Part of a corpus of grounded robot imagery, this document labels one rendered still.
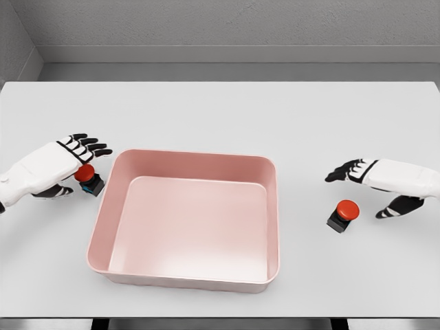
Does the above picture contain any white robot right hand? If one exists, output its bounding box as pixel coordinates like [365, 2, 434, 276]
[324, 158, 440, 219]

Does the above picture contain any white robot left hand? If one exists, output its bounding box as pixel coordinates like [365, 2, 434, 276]
[8, 133, 113, 200]

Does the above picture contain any pink square basket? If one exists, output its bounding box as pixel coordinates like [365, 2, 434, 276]
[85, 148, 281, 296]

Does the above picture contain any red button industrial switch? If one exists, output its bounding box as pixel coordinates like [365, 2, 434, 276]
[74, 163, 105, 198]
[325, 199, 361, 234]

